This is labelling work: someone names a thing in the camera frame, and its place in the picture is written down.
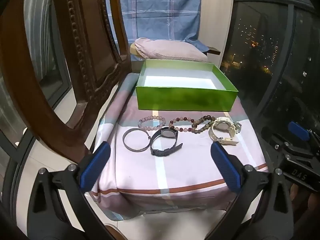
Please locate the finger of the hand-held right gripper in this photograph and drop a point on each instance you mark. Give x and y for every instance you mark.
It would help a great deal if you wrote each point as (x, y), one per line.
(287, 146)
(297, 130)

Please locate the blue plaid sheet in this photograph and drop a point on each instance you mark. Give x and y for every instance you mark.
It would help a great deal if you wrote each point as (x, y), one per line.
(155, 10)

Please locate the green cardboard box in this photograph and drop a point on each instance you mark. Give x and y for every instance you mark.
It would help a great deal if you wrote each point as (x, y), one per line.
(185, 97)

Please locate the pink pillow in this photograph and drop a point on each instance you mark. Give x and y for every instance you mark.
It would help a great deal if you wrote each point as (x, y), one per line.
(170, 50)

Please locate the large glass window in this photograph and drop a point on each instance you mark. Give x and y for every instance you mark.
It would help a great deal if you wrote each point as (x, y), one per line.
(262, 55)

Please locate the carved wooden chair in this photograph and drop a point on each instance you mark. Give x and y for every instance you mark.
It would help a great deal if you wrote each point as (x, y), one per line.
(62, 67)

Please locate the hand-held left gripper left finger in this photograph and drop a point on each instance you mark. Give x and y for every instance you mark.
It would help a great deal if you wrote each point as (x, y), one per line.
(96, 165)

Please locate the white wristwatch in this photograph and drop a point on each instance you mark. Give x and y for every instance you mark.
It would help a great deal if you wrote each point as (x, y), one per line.
(221, 125)

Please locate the person's right hand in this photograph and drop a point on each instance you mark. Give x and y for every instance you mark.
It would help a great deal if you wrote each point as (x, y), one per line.
(298, 197)

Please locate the dark wooden armchair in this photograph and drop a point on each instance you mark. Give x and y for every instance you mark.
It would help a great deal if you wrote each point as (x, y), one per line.
(213, 50)

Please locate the black wristwatch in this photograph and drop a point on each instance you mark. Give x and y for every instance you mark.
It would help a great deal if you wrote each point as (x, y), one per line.
(166, 132)

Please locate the yellow cushion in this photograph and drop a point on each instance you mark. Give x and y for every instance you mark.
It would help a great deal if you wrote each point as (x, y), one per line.
(133, 48)

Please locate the silver bangle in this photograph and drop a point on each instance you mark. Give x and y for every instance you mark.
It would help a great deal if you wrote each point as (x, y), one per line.
(124, 140)

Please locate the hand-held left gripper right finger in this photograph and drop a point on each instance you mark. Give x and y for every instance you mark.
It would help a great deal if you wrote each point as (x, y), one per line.
(225, 165)

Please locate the pink plaid bedsheet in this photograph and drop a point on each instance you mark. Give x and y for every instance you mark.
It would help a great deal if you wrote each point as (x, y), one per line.
(175, 175)

